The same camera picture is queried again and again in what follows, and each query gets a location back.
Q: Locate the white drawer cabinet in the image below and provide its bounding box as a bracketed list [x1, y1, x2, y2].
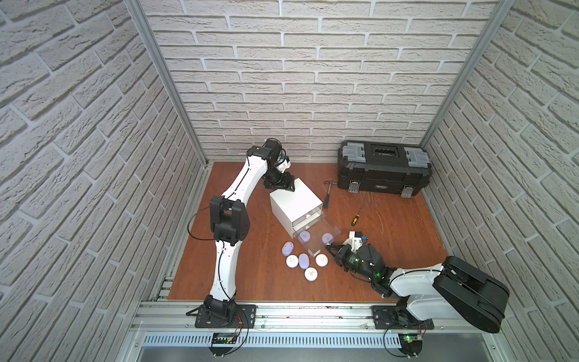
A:
[269, 178, 323, 238]

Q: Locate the white round earphone case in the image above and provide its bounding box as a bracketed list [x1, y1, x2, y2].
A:
[315, 253, 329, 268]
[286, 255, 299, 268]
[305, 267, 318, 282]

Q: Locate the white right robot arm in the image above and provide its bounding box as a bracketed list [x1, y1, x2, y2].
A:
[326, 244, 510, 333]

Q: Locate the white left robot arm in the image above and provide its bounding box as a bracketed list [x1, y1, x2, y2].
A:
[209, 138, 295, 303]

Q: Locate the purple earphone case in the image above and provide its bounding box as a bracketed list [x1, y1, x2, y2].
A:
[298, 231, 312, 244]
[298, 253, 310, 270]
[281, 241, 295, 257]
[321, 233, 334, 245]

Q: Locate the yellow black screwdriver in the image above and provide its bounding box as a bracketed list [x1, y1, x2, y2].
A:
[351, 201, 366, 226]

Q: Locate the steel claw hammer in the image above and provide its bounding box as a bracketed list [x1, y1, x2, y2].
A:
[323, 180, 337, 209]

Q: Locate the right controller board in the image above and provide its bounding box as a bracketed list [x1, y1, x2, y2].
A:
[398, 333, 423, 358]

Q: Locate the controller board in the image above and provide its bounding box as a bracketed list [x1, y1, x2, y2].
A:
[209, 333, 241, 357]
[398, 333, 423, 358]

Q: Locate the black plastic toolbox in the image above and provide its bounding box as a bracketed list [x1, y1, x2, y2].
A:
[337, 140, 432, 198]

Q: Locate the left controller board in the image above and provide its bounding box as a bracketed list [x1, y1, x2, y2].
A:
[209, 333, 241, 357]

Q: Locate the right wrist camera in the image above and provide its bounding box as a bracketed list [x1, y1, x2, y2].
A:
[344, 231, 368, 253]

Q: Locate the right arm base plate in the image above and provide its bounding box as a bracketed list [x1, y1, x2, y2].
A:
[370, 306, 434, 330]

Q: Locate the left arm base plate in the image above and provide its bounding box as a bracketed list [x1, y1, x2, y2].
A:
[185, 304, 257, 329]

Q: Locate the aluminium frame rail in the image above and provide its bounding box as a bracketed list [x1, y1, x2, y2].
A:
[130, 300, 498, 336]

